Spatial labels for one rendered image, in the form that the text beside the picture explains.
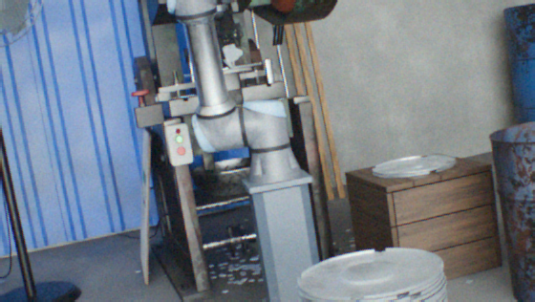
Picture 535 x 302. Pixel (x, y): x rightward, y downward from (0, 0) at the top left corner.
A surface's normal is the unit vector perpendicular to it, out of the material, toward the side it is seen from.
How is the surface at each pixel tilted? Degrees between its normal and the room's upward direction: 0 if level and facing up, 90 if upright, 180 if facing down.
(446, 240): 90
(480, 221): 90
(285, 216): 90
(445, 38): 90
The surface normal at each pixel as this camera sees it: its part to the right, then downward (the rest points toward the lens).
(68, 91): 0.28, 0.07
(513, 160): -0.89, 0.23
